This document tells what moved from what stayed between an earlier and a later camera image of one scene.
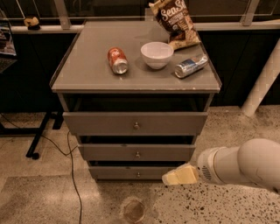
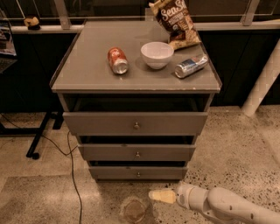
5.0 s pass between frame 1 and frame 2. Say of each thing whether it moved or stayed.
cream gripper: moved
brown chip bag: stayed
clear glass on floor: stayed
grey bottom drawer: stayed
